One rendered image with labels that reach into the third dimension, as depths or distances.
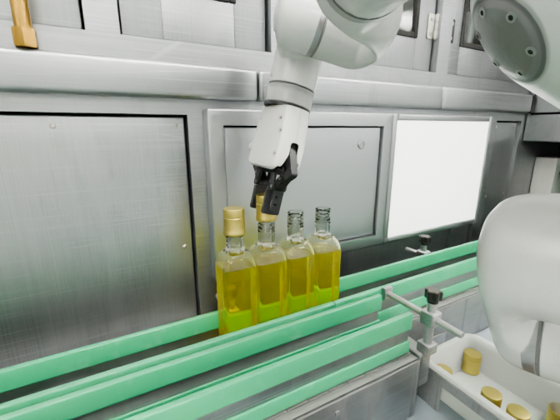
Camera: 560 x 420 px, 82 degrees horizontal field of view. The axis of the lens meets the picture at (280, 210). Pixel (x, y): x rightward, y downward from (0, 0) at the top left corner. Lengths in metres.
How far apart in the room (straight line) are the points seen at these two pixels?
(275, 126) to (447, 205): 0.72
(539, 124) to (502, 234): 1.18
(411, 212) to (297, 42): 0.64
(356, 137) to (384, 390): 0.52
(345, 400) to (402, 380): 0.13
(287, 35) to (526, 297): 0.38
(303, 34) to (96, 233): 0.47
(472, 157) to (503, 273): 0.90
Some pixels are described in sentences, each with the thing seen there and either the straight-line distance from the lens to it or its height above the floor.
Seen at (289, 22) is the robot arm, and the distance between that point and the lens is 0.46.
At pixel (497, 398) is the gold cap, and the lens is 0.78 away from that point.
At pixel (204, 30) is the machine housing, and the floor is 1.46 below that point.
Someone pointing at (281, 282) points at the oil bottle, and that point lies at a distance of 0.57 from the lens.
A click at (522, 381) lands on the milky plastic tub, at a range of 0.86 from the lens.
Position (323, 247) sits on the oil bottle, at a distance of 0.59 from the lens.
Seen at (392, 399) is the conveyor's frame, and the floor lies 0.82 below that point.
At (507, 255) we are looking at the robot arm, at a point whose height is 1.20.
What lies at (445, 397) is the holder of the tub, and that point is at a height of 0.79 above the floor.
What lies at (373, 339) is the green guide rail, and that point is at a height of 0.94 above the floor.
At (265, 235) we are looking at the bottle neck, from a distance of 0.54.
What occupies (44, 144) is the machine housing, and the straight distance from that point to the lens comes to 0.64.
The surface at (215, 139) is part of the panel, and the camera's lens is 0.62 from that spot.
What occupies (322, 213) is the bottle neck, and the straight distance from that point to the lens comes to 0.59.
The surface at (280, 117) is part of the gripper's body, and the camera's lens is 0.51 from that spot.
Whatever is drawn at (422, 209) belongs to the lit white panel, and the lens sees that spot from 1.02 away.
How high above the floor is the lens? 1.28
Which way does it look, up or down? 14 degrees down
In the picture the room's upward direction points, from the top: straight up
